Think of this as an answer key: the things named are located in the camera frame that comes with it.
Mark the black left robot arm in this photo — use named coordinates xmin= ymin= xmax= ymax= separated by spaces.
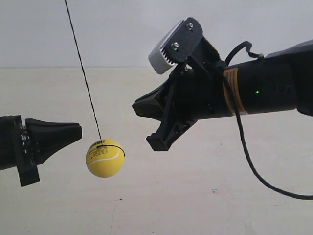
xmin=0 ymin=115 xmax=83 ymax=187

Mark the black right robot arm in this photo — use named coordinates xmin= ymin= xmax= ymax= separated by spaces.
xmin=132 ymin=40 xmax=313 ymax=152

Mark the yellow tennis ball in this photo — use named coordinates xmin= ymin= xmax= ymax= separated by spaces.
xmin=86 ymin=139 xmax=126 ymax=178

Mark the black string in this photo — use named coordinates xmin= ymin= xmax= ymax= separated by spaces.
xmin=64 ymin=0 xmax=103 ymax=144

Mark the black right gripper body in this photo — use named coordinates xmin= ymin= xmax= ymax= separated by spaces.
xmin=146 ymin=63 xmax=228 ymax=151

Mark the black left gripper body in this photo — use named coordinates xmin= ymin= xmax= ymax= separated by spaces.
xmin=10 ymin=115 xmax=40 ymax=187

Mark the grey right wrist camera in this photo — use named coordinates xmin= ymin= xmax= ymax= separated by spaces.
xmin=148 ymin=17 xmax=203 ymax=75

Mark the black right camera cable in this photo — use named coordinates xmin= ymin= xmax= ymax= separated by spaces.
xmin=221 ymin=41 xmax=313 ymax=200

